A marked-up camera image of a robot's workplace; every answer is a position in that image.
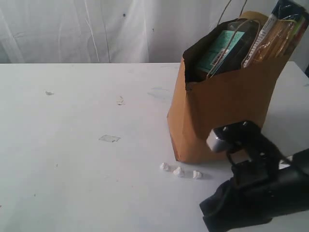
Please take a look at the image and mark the large brown paper bag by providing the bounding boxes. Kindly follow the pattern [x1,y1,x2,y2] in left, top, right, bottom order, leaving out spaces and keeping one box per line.
[167,19,291,164]

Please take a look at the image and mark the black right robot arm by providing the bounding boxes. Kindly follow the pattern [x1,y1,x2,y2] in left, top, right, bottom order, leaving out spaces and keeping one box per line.
[199,135,309,232]

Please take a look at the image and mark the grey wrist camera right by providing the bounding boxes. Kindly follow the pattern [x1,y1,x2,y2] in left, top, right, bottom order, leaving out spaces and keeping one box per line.
[206,121,261,153]

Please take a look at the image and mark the small white paper scrap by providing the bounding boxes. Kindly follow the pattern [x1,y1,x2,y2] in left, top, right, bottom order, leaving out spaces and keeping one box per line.
[116,96,125,105]

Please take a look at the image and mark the clear tape piece on table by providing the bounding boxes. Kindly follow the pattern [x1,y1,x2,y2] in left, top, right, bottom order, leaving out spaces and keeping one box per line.
[99,134,121,143]

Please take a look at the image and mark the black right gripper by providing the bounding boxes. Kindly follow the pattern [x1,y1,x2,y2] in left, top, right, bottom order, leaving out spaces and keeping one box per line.
[199,135,309,226]

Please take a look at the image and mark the nut jar with gold lid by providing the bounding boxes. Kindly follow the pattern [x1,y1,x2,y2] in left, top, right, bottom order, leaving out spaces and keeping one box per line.
[195,11,267,80]

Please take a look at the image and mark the spaghetti packet dark blue ends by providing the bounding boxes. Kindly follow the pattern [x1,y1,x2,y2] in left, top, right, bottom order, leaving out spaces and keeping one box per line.
[241,0,309,68]

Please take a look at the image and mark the white backdrop curtain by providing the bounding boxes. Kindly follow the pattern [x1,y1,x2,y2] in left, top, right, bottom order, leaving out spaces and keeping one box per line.
[0,0,309,65]

